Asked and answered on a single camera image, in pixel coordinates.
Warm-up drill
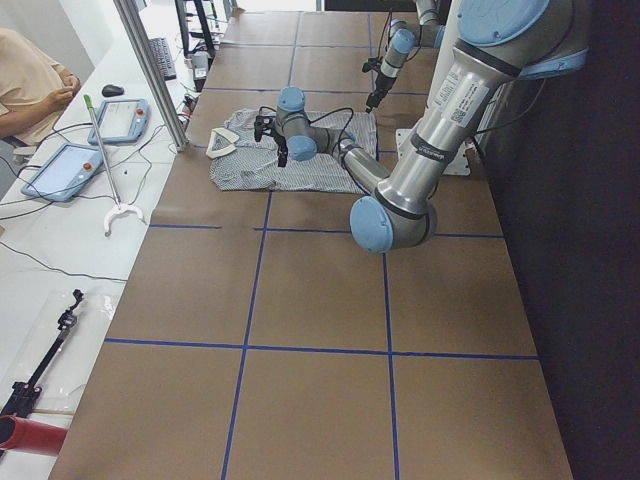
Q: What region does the aluminium frame post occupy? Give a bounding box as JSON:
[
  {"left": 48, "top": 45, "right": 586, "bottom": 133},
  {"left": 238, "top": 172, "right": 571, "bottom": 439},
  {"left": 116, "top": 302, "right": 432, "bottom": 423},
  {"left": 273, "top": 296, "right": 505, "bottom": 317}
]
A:
[{"left": 113, "top": 0, "right": 188, "bottom": 152}]

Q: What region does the silver reacher grabber tool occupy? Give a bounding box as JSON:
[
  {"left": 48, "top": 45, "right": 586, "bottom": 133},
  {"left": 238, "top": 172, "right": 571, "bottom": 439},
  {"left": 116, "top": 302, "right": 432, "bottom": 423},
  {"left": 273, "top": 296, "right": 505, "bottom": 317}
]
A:
[{"left": 83, "top": 94, "right": 145, "bottom": 237}]

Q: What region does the black tripod stick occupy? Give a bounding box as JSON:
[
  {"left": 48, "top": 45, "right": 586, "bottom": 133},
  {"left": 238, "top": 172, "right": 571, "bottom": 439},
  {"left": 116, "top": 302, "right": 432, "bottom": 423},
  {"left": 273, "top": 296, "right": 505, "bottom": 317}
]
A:
[{"left": 0, "top": 288, "right": 85, "bottom": 419}]

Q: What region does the blue teach pendant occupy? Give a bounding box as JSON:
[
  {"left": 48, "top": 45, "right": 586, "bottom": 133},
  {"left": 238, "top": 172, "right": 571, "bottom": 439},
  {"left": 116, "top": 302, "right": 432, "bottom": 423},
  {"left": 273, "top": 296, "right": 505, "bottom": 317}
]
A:
[
  {"left": 21, "top": 143, "right": 103, "bottom": 202},
  {"left": 92, "top": 98, "right": 150, "bottom": 145}
]

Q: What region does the person in beige shirt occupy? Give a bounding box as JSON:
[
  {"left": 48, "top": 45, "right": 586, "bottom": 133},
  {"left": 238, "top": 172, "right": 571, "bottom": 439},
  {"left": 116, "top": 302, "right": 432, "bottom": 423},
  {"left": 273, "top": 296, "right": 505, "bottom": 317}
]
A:
[{"left": 1, "top": 28, "right": 81, "bottom": 146}]

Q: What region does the red cylinder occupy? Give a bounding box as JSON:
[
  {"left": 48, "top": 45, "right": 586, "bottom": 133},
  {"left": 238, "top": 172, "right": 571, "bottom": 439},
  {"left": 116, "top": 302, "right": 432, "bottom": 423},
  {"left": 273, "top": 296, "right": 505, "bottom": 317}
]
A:
[{"left": 1, "top": 415, "right": 68, "bottom": 456}]

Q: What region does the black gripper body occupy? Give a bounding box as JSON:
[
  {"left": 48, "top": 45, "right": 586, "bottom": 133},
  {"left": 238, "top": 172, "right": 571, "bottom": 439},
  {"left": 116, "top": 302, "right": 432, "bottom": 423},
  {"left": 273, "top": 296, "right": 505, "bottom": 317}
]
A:
[
  {"left": 270, "top": 130, "right": 288, "bottom": 152},
  {"left": 374, "top": 72, "right": 395, "bottom": 95}
]

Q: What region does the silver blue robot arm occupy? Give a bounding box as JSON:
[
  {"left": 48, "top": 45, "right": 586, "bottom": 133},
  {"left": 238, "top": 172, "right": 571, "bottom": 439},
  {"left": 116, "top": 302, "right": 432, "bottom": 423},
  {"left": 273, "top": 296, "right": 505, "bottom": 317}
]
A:
[
  {"left": 254, "top": 1, "right": 592, "bottom": 253},
  {"left": 362, "top": 0, "right": 446, "bottom": 113}
]

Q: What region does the far blue teach pendant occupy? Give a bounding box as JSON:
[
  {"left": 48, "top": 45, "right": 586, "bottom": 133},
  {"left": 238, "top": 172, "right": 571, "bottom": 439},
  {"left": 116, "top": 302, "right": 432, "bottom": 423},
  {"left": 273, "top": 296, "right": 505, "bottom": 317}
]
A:
[{"left": 92, "top": 98, "right": 150, "bottom": 145}]

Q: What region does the black computer mouse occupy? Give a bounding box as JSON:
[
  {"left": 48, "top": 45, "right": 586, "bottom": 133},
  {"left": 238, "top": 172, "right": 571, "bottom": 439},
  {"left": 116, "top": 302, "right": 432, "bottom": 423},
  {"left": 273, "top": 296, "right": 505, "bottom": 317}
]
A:
[{"left": 101, "top": 84, "right": 124, "bottom": 98}]

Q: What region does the black keyboard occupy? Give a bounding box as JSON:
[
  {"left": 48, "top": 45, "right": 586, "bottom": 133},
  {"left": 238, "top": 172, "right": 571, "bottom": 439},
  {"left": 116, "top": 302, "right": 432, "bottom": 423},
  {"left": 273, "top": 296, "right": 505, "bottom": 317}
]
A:
[{"left": 149, "top": 37, "right": 177, "bottom": 80}]

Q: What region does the blue white striped polo shirt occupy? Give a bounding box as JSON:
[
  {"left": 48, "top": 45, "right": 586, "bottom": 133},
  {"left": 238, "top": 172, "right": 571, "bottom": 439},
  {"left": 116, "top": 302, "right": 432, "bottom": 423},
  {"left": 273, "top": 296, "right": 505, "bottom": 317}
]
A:
[{"left": 210, "top": 108, "right": 377, "bottom": 193}]

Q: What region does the near blue teach pendant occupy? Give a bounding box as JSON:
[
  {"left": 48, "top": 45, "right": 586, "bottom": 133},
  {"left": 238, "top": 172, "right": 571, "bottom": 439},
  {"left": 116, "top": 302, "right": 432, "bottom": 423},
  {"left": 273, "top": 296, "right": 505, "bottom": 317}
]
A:
[{"left": 21, "top": 143, "right": 103, "bottom": 202}]

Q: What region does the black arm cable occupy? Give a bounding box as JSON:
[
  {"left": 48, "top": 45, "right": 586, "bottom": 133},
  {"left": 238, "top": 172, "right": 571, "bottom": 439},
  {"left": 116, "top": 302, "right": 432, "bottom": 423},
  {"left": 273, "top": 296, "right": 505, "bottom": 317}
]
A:
[{"left": 309, "top": 107, "right": 356, "bottom": 146}]

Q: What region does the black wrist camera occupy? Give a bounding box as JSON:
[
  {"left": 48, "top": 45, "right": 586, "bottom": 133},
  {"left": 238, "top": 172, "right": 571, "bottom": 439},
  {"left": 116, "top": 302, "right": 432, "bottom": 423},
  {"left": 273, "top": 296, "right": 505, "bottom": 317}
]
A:
[{"left": 254, "top": 115, "right": 275, "bottom": 143}]

